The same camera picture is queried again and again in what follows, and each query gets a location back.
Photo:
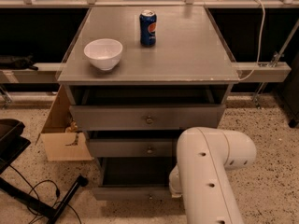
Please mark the grey drawer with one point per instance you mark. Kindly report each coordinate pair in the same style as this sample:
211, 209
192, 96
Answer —
124, 193
145, 117
126, 148

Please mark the grey drawer cabinet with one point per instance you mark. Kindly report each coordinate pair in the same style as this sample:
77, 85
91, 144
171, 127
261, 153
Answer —
132, 102

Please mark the grey bottom drawer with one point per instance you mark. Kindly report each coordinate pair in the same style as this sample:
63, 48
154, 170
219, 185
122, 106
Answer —
124, 193

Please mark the white bowl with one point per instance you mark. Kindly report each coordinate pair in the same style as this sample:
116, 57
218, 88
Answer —
104, 54

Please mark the black object on rail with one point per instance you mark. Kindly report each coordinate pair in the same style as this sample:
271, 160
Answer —
17, 63

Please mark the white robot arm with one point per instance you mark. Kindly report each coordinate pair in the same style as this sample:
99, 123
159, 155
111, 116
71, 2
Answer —
204, 155

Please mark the cardboard box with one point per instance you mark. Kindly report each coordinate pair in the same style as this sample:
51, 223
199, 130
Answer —
62, 139

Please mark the grey top drawer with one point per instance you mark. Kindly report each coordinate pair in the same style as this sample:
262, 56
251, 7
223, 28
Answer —
145, 117

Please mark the blue pepsi can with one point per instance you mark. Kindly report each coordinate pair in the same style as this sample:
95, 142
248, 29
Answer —
147, 21

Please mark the grey middle drawer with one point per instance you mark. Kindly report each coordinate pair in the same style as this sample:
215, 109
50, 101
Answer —
126, 148

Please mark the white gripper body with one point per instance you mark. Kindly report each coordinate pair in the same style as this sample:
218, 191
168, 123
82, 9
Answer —
173, 181

